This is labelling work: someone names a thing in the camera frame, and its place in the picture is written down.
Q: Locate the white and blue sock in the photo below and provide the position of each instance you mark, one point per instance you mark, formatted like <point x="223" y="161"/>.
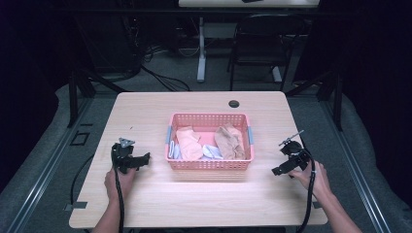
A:
<point x="213" y="152"/>

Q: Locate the person's right hand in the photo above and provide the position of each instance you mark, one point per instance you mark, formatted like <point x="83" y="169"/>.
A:
<point x="319" y="181"/>

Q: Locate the pink plastic basket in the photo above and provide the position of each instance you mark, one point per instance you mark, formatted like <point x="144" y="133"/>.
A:
<point x="209" y="164"/>

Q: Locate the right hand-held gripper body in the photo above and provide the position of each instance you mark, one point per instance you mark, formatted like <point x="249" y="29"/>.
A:
<point x="296" y="153"/>

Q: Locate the peach sock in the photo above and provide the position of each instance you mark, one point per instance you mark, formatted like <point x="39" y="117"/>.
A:
<point x="189" y="144"/>

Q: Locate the black metal stand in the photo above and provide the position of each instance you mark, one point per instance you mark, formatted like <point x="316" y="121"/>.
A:
<point x="74" y="97"/>
<point x="336" y="100"/>

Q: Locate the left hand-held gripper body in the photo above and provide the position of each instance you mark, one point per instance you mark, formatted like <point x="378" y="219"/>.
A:
<point x="123" y="155"/>

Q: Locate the white desk leg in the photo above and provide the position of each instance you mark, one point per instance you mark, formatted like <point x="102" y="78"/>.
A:
<point x="201" y="55"/>

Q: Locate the black folding chair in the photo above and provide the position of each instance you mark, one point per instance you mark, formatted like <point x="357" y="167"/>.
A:
<point x="259" y="59"/>

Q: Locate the white desk foot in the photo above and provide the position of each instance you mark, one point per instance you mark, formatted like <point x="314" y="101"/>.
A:
<point x="277" y="74"/>

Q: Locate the tan sock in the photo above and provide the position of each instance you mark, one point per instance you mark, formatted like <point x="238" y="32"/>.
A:
<point x="230" y="142"/>

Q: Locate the grey tape strip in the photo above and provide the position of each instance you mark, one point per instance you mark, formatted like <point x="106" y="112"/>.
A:
<point x="76" y="205"/>

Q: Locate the person's left hand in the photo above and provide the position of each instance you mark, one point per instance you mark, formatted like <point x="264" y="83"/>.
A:
<point x="113" y="186"/>

